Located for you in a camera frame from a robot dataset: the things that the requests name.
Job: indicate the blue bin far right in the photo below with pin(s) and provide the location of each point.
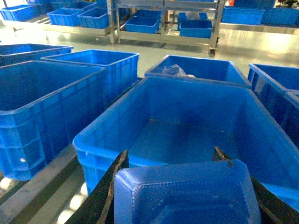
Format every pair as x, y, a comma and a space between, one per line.
277, 87

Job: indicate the large blue target bin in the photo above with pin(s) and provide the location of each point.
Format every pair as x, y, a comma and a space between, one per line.
165, 120

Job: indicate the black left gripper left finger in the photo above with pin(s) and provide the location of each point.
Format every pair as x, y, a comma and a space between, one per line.
98, 208

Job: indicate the blue bin behind left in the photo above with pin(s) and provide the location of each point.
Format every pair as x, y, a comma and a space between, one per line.
121, 67

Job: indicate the blue bin with plastic bag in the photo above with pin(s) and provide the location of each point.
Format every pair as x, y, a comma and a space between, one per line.
203, 69

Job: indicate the dark blue bin far left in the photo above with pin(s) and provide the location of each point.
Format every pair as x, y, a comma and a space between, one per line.
17, 53

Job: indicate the wheeled steel cart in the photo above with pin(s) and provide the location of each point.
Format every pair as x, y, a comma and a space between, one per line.
168, 9

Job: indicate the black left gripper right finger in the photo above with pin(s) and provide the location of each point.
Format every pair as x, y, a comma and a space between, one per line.
273, 209

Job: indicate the blue bin left of target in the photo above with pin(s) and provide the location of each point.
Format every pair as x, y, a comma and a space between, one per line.
43, 106

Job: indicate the blue block part with knob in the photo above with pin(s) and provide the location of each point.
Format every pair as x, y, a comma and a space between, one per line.
216, 192

